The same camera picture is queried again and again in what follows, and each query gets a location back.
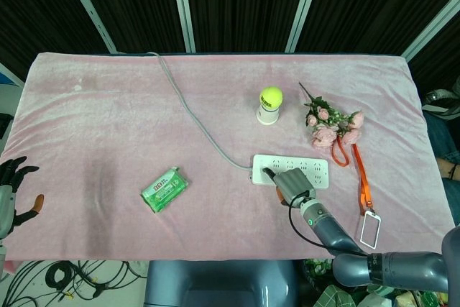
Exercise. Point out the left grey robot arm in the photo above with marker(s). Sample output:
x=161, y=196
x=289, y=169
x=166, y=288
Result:
x=2, y=253

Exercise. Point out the pink velvet table cloth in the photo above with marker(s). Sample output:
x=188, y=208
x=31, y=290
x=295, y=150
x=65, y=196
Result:
x=108, y=123

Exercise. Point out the green checkered bag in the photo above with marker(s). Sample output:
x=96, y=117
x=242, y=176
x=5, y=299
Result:
x=334, y=296

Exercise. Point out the seated person in jeans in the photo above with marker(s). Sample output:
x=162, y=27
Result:
x=443, y=134

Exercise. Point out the right black grey robot hand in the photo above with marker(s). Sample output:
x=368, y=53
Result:
x=293, y=184

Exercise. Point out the white partition frame post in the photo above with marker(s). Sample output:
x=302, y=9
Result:
x=90, y=8
x=431, y=28
x=303, y=8
x=183, y=5

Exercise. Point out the green snack packet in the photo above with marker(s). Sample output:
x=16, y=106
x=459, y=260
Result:
x=164, y=189

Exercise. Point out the pink artificial flower bouquet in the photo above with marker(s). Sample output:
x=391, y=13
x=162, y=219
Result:
x=325, y=134

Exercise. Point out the white badge holder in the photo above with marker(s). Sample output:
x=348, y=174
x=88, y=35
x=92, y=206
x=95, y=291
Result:
x=362, y=229

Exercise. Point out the left black grey robot hand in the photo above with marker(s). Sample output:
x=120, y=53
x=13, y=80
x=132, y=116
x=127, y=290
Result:
x=5, y=202

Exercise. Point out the black bin with trash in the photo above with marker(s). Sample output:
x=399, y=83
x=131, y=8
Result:
x=318, y=269

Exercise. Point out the grey blue robot torso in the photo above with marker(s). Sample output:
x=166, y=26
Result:
x=219, y=283

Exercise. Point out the white power strip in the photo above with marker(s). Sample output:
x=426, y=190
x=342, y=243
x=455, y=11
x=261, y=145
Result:
x=316, y=175

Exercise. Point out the white cup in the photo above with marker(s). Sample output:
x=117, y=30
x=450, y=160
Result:
x=267, y=116

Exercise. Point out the yellow tennis ball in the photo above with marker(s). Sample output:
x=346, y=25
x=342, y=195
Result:
x=271, y=97

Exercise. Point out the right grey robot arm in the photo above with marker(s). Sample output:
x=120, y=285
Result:
x=330, y=229

